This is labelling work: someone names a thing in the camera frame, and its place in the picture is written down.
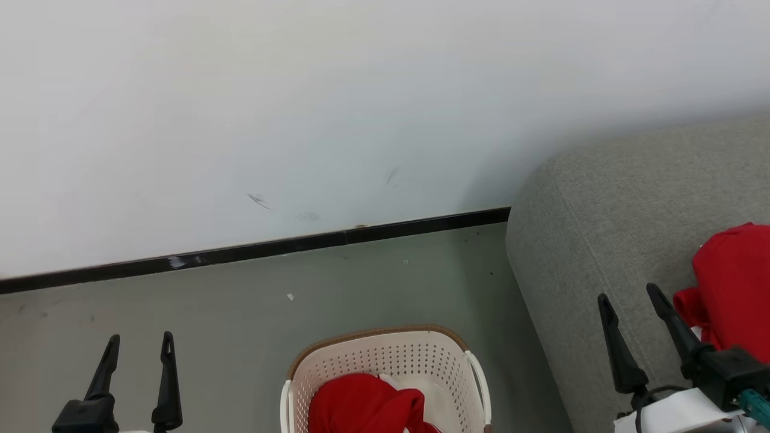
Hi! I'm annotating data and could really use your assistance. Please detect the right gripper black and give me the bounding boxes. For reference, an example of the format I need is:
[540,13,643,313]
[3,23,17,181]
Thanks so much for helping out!
[597,282,770,413]

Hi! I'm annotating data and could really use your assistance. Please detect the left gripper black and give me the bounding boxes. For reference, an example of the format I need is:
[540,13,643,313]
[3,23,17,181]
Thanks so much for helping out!
[51,330,183,433]

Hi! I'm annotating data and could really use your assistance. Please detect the plain red garment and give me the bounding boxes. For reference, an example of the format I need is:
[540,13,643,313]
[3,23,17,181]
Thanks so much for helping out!
[673,223,770,364]

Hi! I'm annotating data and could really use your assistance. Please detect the red garment white striped cuff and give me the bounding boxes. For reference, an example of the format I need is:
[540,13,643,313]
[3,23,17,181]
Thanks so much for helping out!
[308,373,443,433]

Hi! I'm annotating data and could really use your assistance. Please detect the cream perforated plastic laundry basket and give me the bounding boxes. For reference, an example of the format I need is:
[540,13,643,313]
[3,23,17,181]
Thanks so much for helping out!
[280,325,493,433]

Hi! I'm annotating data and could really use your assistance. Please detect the grey fabric sofa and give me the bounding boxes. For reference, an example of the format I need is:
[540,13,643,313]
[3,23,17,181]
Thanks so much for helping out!
[505,114,770,433]

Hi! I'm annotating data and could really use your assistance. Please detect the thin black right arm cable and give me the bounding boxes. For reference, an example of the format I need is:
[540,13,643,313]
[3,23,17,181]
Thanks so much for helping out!
[632,385,689,433]

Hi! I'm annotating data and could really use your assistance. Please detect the black wall baseboard strip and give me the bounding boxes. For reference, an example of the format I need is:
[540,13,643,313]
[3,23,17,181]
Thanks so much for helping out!
[0,207,511,295]

